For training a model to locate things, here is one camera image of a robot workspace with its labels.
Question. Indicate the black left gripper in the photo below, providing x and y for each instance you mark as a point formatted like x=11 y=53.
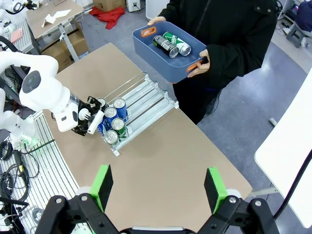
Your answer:
x=84 y=123

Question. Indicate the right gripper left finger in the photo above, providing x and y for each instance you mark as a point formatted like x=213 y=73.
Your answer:
x=80 y=214

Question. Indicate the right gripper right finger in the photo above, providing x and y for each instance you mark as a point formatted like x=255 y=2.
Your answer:
x=234 y=214

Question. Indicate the blue Pocari Sweat can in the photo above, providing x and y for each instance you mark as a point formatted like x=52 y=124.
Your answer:
x=120 y=103
x=111 y=113
x=103 y=126

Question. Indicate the black beverage can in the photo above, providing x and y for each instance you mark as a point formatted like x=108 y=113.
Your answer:
x=101 y=101
x=165 y=46

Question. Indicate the green Chilsung cider can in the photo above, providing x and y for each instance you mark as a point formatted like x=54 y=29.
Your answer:
x=118 y=123
x=181 y=46
x=111 y=137

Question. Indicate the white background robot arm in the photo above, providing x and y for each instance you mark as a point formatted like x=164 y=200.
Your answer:
x=9 y=9

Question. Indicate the white slatted robot base platform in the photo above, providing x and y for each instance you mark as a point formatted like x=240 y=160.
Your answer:
x=44 y=175

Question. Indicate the person's left forearm black sleeve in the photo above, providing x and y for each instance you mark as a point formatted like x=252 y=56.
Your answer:
x=234 y=63

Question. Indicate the person's right forearm black sleeve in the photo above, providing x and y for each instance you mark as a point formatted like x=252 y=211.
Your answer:
x=175 y=9

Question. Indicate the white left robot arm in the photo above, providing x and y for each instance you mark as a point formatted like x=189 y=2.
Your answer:
x=41 y=90

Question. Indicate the white clear can dispenser rack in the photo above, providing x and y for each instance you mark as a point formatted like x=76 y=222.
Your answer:
x=148 y=102

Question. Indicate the person's right hand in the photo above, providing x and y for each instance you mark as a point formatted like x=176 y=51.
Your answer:
x=156 y=20

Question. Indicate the person's left hand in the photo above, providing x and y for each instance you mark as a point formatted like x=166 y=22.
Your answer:
x=204 y=67

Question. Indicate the large brown cardboard box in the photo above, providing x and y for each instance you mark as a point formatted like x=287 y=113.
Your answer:
x=65 y=46

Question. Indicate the large white table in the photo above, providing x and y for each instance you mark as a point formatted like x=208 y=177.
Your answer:
x=287 y=146

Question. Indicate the grey table leg foot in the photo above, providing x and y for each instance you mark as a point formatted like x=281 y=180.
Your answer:
x=273 y=121

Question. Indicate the red cloth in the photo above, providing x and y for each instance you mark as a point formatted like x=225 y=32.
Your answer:
x=107 y=14

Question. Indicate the white folded paper pieces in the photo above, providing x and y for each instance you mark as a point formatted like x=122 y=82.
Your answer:
x=52 y=17

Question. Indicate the wooden top adjustable table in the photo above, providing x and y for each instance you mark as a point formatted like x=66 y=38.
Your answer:
x=36 y=22

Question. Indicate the pink flat item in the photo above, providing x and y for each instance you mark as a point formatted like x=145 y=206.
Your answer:
x=16 y=35

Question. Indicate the white box with socket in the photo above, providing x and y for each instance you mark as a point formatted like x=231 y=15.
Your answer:
x=132 y=5

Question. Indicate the white cylindrical air purifier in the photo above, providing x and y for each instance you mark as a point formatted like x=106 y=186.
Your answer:
x=156 y=8

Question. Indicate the person in black jacket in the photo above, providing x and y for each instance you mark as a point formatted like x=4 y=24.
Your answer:
x=234 y=36

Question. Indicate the grey step stool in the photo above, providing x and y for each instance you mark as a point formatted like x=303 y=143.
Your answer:
x=296 y=34

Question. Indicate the seated person in navy jacket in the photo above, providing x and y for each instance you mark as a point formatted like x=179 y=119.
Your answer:
x=306 y=12

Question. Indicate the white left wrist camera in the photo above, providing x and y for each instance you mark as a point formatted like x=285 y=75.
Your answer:
x=96 y=122

